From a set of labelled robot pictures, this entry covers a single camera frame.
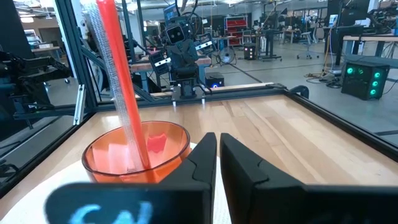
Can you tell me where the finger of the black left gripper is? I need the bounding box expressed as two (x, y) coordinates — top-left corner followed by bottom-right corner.
(195, 32), (218, 57)
(148, 49), (173, 76)

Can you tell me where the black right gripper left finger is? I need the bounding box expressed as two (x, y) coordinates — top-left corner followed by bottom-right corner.
(44, 132), (218, 224)

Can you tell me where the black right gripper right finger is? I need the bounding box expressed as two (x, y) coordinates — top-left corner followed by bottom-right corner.
(220, 132), (398, 224)

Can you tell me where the orange translucent plastic cup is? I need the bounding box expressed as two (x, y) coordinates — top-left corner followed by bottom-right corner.
(81, 120), (192, 184)

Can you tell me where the wooden workbench with blue legs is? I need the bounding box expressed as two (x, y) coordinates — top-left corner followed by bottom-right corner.
(129, 55), (213, 94)

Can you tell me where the round floor fan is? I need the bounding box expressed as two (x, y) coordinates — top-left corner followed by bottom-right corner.
(218, 45), (237, 66)

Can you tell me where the red bin rack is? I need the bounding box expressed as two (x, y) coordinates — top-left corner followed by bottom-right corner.
(223, 15), (249, 47)

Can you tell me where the black computer with blue light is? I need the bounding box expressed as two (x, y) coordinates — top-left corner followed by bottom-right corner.
(205, 72), (226, 89)

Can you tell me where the black tower with purple lights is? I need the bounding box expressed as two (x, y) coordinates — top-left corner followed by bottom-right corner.
(243, 42), (257, 61)

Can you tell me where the black standing desk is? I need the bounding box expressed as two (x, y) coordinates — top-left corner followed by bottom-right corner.
(256, 27), (283, 62)

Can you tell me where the grey office chair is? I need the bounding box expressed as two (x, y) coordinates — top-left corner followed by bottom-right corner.
(296, 30), (321, 60)

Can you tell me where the black corner clamp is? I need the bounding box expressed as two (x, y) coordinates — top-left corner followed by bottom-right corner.
(288, 85), (310, 100)

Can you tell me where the large dark monitor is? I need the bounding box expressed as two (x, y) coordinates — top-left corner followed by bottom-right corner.
(326, 0), (371, 29)

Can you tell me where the black computer with green lights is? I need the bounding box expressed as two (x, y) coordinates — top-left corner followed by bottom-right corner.
(340, 60), (391, 101)

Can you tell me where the round white woven placemat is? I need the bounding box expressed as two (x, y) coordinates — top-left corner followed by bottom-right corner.
(0, 141), (233, 224)

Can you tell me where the wooden desk with dark legs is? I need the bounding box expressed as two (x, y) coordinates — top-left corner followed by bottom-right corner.
(341, 33), (398, 68)

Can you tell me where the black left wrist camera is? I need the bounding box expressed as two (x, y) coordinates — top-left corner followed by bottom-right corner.
(164, 24), (188, 46)

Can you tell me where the black upright frame post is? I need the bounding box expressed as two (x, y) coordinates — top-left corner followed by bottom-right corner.
(54, 0), (99, 110)

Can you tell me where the silver aluminium bracket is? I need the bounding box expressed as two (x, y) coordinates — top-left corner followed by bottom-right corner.
(73, 83), (87, 126)

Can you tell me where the black table edge frame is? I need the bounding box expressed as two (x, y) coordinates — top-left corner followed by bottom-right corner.
(0, 82), (398, 198)

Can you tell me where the yellow floor cable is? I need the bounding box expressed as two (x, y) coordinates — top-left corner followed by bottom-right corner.
(303, 18), (335, 78)

